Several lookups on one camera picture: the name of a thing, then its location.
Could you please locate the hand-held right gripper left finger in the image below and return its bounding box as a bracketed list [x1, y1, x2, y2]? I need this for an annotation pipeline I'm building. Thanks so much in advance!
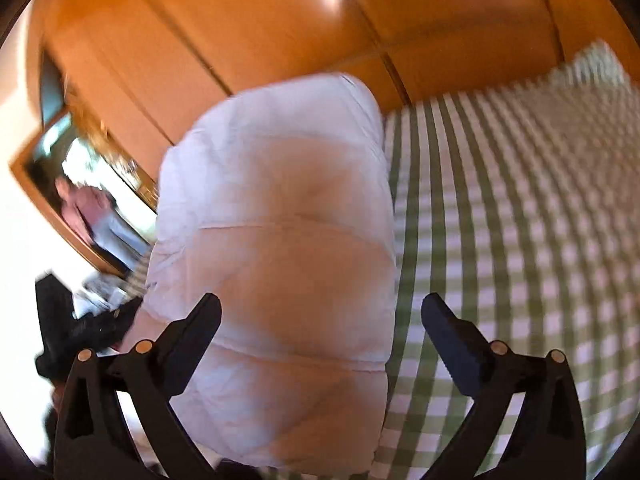
[52, 292, 223, 480]

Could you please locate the wooden framed mirror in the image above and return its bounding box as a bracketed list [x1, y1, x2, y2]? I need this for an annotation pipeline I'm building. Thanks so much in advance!
[9, 104, 162, 277]

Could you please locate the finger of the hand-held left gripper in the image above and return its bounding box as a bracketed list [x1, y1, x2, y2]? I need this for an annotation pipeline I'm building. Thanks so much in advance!
[72, 297, 145, 355]

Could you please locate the green checked bed sheet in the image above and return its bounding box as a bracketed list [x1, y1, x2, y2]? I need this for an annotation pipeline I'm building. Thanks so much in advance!
[260, 40, 640, 480]

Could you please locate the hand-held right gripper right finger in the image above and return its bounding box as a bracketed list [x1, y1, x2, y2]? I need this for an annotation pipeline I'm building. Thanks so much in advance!
[421, 294, 589, 480]

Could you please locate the wooden headboard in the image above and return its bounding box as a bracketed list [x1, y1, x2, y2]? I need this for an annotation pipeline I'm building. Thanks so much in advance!
[37, 0, 603, 166]

